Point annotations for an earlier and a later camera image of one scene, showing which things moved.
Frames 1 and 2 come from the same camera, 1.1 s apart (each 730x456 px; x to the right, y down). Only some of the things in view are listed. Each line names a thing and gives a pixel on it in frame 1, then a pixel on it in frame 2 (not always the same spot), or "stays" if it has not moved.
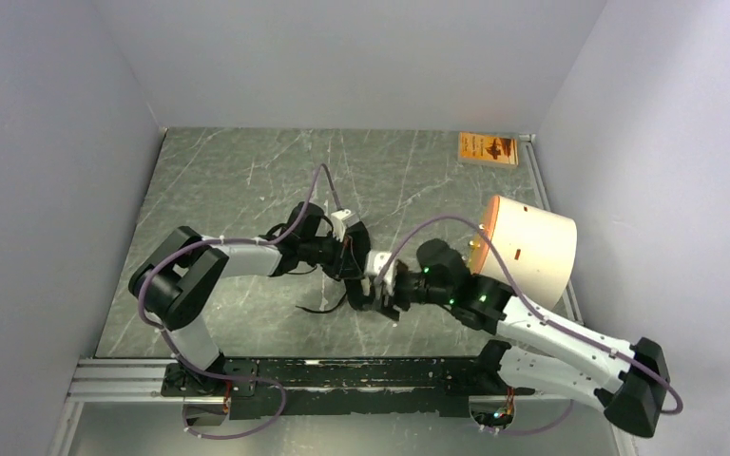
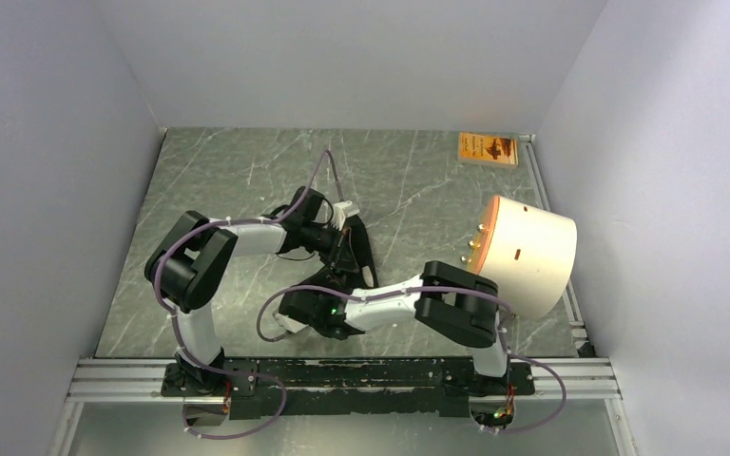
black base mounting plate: x=373 y=388 stays
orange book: x=488 y=149 stays
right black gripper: x=384 y=304 -> x=313 y=291
